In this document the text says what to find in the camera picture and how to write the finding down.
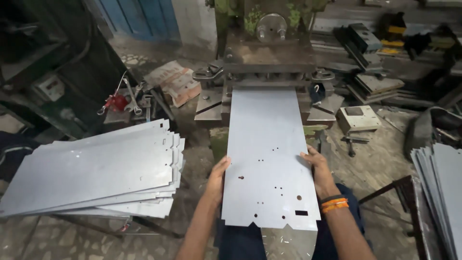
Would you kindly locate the person's left hand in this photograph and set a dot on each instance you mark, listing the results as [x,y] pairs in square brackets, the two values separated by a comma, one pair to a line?
[216,180]

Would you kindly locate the person's right hand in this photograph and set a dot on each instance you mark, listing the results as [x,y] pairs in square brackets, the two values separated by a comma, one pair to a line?
[319,173]

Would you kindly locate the punched grey metal sheet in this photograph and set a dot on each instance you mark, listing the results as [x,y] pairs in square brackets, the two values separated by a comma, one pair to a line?
[269,159]

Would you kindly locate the black wristband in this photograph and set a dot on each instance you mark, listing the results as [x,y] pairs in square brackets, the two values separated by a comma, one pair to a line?
[332,198]

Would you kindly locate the orange thread wristband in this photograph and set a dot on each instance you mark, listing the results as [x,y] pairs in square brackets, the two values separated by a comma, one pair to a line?
[335,205]

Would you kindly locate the person's dark blue trousers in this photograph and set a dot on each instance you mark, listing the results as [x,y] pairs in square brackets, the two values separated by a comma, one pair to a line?
[238,242]

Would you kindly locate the dark metal stand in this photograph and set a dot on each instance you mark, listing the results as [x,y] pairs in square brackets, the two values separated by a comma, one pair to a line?
[393,202]

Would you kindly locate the torn cardboard box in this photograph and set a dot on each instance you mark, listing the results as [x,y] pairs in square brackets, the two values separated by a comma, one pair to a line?
[174,82]

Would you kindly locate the pile of steel die blocks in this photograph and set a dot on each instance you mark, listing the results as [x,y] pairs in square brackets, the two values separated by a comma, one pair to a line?
[368,68]

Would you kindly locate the silver open-end spanner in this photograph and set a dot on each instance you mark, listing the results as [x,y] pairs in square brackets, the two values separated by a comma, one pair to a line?
[132,96]

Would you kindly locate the stack of notched metal sheets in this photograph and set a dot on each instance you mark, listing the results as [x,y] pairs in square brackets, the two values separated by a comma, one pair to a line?
[97,169]

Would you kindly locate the dark grey sack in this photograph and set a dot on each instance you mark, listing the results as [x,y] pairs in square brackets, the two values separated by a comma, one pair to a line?
[431,131]

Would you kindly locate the stack of plain metal sheets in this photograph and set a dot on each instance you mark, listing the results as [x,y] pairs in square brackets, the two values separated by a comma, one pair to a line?
[438,191]

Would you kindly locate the green press machine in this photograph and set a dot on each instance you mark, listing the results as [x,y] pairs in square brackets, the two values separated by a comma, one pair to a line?
[267,61]

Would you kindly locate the red oil can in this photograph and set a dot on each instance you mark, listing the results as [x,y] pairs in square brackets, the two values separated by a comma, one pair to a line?
[116,102]

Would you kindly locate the blue door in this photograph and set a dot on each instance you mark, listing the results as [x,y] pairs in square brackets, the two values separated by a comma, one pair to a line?
[139,18]

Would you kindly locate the dark green machine with meter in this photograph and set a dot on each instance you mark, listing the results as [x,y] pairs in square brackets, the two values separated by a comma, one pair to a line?
[47,68]

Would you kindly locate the small beige switch box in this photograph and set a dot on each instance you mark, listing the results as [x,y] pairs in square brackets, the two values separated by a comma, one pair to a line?
[358,118]

